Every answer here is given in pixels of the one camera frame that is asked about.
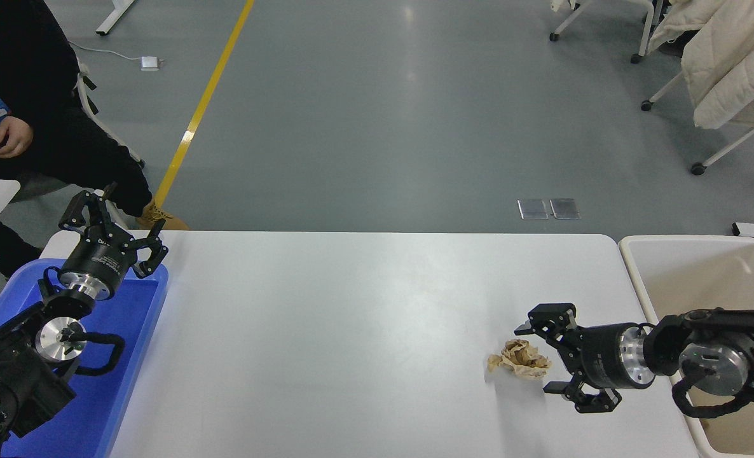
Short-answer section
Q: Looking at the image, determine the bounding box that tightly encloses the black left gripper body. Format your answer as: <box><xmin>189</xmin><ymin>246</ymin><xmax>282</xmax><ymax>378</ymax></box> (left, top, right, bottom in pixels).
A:
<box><xmin>59</xmin><ymin>237</ymin><xmax>132</xmax><ymax>290</ymax></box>

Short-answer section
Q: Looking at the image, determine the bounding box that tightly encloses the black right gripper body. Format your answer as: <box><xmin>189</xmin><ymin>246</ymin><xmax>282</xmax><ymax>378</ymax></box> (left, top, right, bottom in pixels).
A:
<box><xmin>566</xmin><ymin>324</ymin><xmax>629</xmax><ymax>391</ymax></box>

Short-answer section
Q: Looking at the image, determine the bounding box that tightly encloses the tan paper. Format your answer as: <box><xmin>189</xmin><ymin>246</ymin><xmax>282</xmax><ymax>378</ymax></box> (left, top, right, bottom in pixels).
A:
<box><xmin>486</xmin><ymin>338</ymin><xmax>552</xmax><ymax>381</ymax></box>

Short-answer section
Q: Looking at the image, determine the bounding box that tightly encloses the person's left hand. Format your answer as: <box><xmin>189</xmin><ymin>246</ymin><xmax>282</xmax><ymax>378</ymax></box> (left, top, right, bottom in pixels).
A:
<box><xmin>0</xmin><ymin>116</ymin><xmax>35</xmax><ymax>159</ymax></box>

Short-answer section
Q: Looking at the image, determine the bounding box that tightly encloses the blue plastic tray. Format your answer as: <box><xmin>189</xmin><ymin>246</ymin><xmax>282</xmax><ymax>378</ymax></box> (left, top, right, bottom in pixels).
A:
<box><xmin>0</xmin><ymin>260</ymin><xmax>169</xmax><ymax>458</ymax></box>

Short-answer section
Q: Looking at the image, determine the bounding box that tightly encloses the large pale bin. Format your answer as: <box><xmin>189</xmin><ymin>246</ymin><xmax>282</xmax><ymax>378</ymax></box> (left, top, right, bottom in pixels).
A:
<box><xmin>617</xmin><ymin>235</ymin><xmax>754</xmax><ymax>458</ymax></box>

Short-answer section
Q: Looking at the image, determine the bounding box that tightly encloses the grey office chair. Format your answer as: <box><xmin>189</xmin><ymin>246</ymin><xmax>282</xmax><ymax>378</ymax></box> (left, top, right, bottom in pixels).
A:
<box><xmin>72</xmin><ymin>57</ymin><xmax>147</xmax><ymax>169</ymax></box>

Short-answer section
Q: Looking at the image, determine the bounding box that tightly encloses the person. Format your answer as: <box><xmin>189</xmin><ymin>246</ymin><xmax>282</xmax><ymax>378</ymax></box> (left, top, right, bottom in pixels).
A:
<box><xmin>0</xmin><ymin>0</ymin><xmax>190</xmax><ymax>277</ymax></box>

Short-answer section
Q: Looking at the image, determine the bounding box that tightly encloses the white desk foot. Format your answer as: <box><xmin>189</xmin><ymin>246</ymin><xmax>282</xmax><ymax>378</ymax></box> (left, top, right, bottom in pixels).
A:
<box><xmin>95</xmin><ymin>0</ymin><xmax>137</xmax><ymax>37</ymax></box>

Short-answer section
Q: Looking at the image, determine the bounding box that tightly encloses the white chair holding coat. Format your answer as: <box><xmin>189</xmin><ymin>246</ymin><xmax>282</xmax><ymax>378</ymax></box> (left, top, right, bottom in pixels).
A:
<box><xmin>640</xmin><ymin>69</ymin><xmax>754</xmax><ymax>176</ymax></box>

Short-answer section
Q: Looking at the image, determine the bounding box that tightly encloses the white swivel chair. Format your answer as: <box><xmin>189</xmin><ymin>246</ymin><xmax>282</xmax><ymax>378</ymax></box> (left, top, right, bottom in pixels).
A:
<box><xmin>549</xmin><ymin>0</ymin><xmax>664</xmax><ymax>64</ymax></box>

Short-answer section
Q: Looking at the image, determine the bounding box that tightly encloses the cream padded coat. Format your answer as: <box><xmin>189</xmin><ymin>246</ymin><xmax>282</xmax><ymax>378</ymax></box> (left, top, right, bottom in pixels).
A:
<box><xmin>647</xmin><ymin>0</ymin><xmax>754</xmax><ymax>130</ymax></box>

